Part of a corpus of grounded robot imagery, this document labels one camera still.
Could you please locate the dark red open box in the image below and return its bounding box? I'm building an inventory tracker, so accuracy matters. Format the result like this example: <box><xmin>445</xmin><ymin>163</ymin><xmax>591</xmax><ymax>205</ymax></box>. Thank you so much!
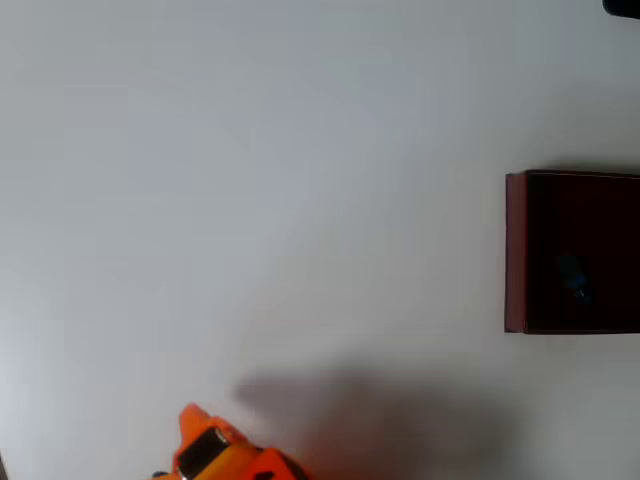
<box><xmin>504</xmin><ymin>168</ymin><xmax>640</xmax><ymax>336</ymax></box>

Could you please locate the black object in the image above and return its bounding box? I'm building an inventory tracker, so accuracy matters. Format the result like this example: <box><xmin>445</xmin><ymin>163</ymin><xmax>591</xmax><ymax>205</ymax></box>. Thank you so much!
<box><xmin>601</xmin><ymin>0</ymin><xmax>640</xmax><ymax>21</ymax></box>

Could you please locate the small dark object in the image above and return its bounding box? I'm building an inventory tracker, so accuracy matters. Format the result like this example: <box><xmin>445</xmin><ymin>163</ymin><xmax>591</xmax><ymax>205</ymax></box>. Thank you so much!
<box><xmin>553</xmin><ymin>253</ymin><xmax>595</xmax><ymax>305</ymax></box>

